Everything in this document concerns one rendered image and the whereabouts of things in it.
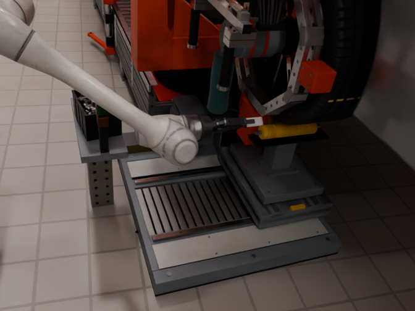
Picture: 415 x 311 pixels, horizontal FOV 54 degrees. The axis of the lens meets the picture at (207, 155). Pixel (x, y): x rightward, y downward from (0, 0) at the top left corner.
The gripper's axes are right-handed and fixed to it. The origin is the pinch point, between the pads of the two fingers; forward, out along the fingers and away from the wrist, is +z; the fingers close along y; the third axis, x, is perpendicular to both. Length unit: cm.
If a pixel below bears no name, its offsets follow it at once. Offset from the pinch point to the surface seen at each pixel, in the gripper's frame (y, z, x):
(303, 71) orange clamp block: 22.3, 8.9, 10.3
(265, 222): -33, 14, -38
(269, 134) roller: -12.4, 12.2, -3.5
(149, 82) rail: -72, -18, 38
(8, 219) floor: -69, -89, -20
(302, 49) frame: 24.0, 8.9, 16.8
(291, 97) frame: 12.6, 9.0, 4.7
